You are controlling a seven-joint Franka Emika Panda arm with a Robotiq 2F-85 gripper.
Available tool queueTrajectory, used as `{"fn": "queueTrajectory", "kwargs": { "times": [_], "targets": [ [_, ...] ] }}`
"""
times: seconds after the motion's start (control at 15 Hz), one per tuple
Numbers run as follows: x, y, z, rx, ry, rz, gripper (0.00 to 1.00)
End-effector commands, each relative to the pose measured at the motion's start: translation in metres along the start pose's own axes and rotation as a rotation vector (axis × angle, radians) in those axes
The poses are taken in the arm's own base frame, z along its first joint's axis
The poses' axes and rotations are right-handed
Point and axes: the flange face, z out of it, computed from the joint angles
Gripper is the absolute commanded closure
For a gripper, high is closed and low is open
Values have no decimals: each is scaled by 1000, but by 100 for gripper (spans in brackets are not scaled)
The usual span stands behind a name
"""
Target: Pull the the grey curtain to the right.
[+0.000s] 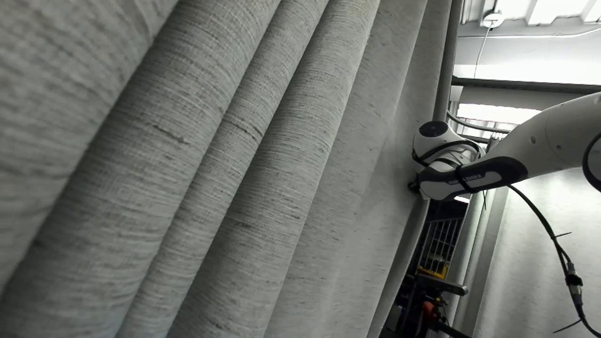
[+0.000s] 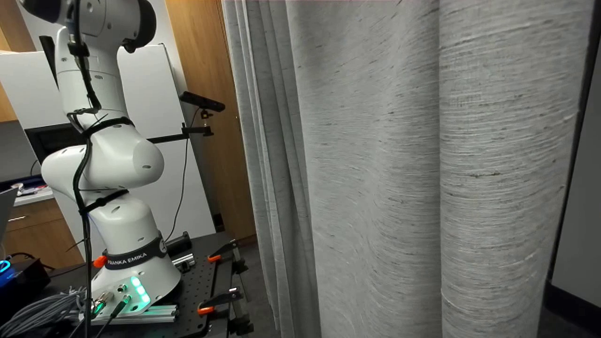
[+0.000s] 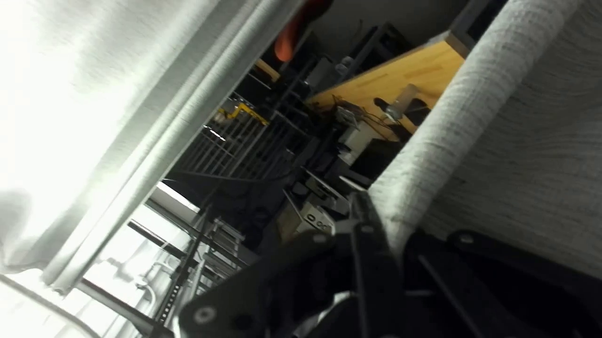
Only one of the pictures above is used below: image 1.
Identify grey fabric curtain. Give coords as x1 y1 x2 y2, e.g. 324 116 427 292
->
0 0 457 338

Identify grey vertical pole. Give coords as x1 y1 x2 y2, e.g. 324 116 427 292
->
431 0 465 123

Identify black ceiling beam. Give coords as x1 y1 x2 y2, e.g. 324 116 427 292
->
451 74 601 95

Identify white ceiling smoke detector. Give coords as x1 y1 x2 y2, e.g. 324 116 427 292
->
480 7 506 29

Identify yellow wire cage machine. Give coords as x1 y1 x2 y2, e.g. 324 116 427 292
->
416 213 466 281

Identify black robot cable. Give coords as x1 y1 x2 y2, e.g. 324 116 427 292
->
506 183 601 338

